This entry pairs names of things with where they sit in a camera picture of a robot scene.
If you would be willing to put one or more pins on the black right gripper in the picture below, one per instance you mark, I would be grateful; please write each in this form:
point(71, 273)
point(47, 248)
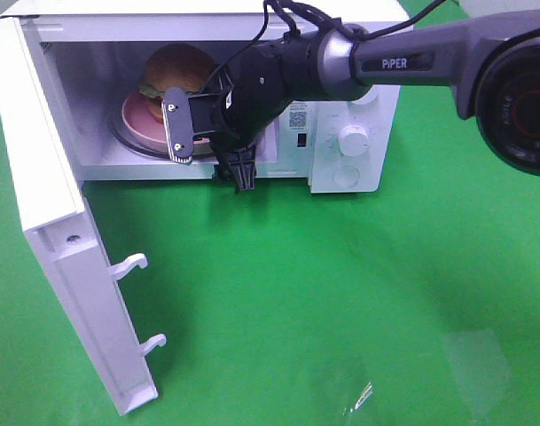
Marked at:
point(272, 75)

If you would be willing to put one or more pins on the round white door button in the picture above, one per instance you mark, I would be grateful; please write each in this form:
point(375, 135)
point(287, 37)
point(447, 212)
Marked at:
point(346, 176)

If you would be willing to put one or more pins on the pink round plate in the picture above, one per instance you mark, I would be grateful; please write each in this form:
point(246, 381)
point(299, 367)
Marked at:
point(141, 125)

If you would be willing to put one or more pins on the white timer knob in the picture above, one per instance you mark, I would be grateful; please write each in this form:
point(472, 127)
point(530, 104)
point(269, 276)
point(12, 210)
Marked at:
point(353, 141)

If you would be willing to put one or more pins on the burger with lettuce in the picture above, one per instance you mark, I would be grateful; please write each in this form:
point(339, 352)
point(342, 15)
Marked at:
point(174, 65)

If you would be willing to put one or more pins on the white microwave door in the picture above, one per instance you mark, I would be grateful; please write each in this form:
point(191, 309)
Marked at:
point(56, 218)

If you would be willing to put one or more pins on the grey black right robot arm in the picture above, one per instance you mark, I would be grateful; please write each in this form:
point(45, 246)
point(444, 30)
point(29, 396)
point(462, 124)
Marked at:
point(491, 65)

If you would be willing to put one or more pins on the glass microwave turntable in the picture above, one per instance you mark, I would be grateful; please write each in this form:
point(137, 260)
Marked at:
point(266, 142)

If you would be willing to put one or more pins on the upper white power knob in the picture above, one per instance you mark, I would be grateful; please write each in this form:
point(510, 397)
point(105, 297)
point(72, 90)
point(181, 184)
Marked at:
point(369, 97)

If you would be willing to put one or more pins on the white microwave oven body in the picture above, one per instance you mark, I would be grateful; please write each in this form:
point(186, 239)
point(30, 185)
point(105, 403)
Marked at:
point(71, 110)

